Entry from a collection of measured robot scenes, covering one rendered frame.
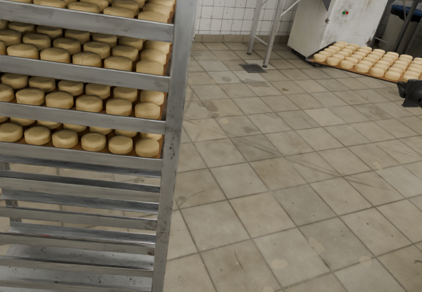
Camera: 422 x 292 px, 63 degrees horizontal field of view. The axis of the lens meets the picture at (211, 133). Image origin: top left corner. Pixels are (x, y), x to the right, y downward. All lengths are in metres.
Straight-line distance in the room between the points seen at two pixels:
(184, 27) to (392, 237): 1.96
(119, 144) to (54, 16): 0.28
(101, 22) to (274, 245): 1.55
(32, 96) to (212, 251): 1.29
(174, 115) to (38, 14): 0.26
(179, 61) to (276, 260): 1.44
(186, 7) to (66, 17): 0.19
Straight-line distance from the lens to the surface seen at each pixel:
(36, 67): 0.66
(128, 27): 0.58
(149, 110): 0.68
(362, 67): 1.46
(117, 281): 1.50
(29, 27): 0.83
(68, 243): 0.93
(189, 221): 1.91
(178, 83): 0.57
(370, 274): 2.03
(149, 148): 0.73
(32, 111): 0.70
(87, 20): 0.60
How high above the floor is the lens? 1.40
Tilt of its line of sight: 32 degrees down
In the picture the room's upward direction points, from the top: 10 degrees clockwise
